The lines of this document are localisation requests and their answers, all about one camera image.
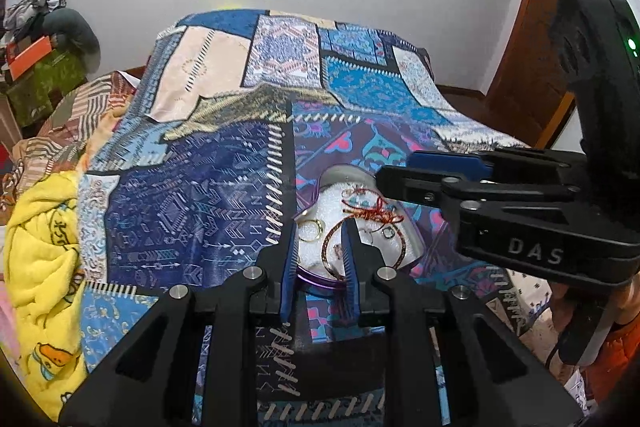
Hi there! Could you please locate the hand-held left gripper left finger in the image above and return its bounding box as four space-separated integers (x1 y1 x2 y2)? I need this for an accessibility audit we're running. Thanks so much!
57 222 301 427

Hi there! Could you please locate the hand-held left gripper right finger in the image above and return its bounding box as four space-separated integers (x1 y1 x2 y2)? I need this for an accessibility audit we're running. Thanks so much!
340 217 586 427

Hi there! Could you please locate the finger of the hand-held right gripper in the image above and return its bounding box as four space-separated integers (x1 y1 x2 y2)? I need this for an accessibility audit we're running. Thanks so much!
375 164 592 233
406 147 589 188

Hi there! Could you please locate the red cord bracelet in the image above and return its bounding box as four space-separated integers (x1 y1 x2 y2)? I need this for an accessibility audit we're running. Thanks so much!
341 188 405 226

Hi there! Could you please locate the gold hoop ring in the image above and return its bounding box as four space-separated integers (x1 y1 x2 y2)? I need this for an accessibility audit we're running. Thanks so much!
299 218 327 242

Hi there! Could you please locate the heart-shaped metal tin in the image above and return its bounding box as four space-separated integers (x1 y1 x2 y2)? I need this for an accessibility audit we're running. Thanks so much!
292 164 427 291

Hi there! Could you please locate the person's right hand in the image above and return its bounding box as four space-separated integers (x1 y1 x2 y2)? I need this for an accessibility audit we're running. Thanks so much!
606 273 640 329

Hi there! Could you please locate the wooden door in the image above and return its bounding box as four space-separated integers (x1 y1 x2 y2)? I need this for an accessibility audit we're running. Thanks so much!
482 0 614 148

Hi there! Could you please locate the blue patchwork blanket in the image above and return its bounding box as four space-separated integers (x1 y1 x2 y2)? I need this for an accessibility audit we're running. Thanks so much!
75 8 583 427

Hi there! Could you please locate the yellow cartoon blanket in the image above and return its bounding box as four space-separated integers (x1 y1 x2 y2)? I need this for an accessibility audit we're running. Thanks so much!
6 168 94 424

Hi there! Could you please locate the person's orange clothing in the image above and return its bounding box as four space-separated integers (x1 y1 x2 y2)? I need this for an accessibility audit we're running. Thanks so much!
582 317 640 409

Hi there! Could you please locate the beige striped blanket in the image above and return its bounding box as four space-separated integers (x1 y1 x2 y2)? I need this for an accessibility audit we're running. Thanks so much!
0 71 147 220

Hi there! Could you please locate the green cloth-covered box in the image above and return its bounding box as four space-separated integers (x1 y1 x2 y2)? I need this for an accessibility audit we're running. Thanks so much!
4 52 89 128

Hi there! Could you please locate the dark grey cushion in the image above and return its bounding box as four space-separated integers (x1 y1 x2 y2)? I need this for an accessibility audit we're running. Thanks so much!
42 8 102 68

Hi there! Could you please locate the orange box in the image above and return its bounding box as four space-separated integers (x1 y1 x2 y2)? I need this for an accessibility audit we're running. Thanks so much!
7 35 54 80

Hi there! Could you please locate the pile of clothes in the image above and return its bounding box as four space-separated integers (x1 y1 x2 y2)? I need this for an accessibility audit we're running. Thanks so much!
2 0 69 38

